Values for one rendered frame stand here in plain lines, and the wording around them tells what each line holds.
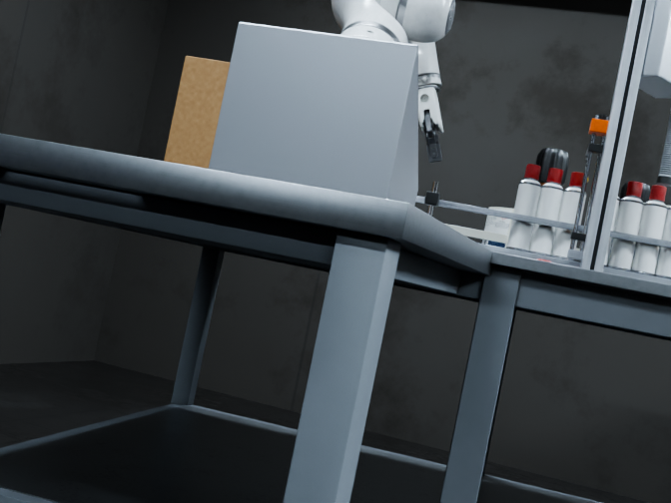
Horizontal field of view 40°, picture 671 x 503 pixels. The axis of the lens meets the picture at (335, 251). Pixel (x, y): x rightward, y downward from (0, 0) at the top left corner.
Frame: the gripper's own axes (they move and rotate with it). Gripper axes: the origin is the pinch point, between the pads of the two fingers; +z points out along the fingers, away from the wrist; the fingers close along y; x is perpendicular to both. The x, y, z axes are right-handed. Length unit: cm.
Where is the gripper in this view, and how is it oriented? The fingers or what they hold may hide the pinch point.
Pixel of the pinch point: (434, 153)
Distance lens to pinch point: 225.1
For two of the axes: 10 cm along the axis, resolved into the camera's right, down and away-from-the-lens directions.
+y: 1.9, 0.7, 9.8
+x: -9.7, 1.6, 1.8
